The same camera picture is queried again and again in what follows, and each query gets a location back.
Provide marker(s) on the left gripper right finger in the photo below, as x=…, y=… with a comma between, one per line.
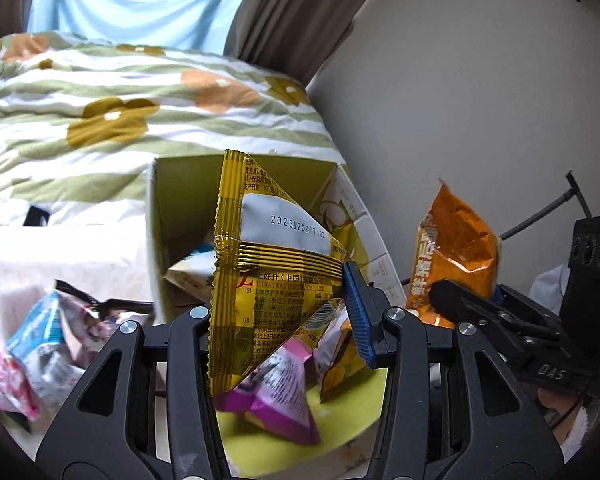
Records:
x=452, y=407

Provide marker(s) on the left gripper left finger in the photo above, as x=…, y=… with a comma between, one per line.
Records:
x=141, y=410

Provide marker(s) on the white sticks snack bag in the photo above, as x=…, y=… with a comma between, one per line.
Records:
x=194, y=273

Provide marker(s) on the green cardboard box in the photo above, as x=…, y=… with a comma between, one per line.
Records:
x=182, y=194

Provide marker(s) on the black phone on bed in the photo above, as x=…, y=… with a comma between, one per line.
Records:
x=36, y=217

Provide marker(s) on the floral striped duvet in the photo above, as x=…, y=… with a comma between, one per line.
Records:
x=81, y=122

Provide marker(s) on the purple snack bag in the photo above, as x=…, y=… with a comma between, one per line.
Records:
x=273, y=396

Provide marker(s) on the dark cookie snack bag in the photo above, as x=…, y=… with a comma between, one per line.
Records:
x=88, y=323

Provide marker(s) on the gold foil snack bag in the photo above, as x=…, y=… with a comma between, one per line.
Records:
x=275, y=267

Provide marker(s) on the light blue window cloth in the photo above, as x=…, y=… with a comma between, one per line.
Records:
x=180, y=24

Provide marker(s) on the silver blue snack bag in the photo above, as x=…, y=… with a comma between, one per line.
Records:
x=40, y=347

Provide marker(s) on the pink snack bag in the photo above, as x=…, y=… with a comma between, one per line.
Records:
x=16, y=394

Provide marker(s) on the orange snack bag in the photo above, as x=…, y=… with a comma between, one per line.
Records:
x=452, y=243

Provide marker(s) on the right brown curtain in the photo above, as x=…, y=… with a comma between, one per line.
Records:
x=293, y=37

